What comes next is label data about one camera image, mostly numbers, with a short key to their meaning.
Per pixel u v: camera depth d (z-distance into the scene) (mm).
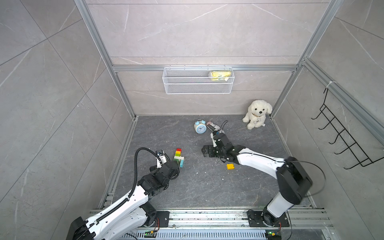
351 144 629
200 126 1039
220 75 839
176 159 927
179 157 933
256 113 1009
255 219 729
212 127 1076
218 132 795
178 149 970
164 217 732
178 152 953
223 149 673
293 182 451
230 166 907
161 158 684
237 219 746
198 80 968
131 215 580
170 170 591
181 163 906
